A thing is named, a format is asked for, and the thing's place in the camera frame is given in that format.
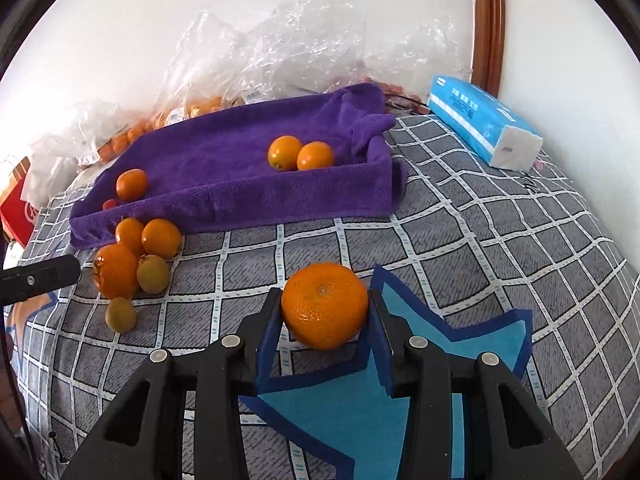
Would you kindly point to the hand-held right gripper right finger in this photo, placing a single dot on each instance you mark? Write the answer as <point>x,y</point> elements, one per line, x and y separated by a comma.
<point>382,355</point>

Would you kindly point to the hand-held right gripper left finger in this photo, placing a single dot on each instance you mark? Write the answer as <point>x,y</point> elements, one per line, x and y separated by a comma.
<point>267,355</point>

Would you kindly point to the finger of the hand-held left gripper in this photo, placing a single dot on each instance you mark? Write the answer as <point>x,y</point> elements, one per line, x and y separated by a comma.
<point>45,272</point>

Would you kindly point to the large orange mandarin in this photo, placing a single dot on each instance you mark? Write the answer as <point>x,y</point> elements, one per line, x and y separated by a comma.
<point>324,305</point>

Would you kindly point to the small yellow-green mandarin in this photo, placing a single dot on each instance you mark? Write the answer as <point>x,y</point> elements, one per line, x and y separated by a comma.
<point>120,314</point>

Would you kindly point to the small red tomato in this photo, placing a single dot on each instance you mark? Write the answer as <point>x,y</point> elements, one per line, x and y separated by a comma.
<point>109,204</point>

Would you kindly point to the purple towel covered tray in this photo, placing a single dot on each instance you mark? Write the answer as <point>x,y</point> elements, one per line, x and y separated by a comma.
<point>240,185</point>

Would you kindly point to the red paper bag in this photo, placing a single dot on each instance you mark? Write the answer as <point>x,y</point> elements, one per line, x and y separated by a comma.
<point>15,217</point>

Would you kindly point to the grey checked star blanket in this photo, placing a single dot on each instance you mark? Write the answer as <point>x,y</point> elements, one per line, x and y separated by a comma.
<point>475,260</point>

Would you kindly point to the pile of small bagged mandarins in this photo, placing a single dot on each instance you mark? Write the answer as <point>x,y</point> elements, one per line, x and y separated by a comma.
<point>122,140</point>

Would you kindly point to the crumpled translucent plastic bag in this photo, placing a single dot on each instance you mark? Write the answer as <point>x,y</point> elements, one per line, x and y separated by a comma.
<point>85,120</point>

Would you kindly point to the pile of bagged oranges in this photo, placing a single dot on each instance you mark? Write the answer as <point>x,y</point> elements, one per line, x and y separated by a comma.
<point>202,106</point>

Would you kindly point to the blue tissue pack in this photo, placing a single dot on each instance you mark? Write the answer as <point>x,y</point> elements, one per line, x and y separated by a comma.
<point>480,120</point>

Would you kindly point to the clear plastic bag white label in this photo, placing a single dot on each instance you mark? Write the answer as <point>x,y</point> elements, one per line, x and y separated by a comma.
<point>200,55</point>

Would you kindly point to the large clear plastic bag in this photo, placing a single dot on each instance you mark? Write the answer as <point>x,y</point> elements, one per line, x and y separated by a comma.
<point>300,45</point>

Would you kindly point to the brown wooden door frame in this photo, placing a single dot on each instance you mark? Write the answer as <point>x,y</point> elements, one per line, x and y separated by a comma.
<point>487,20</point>

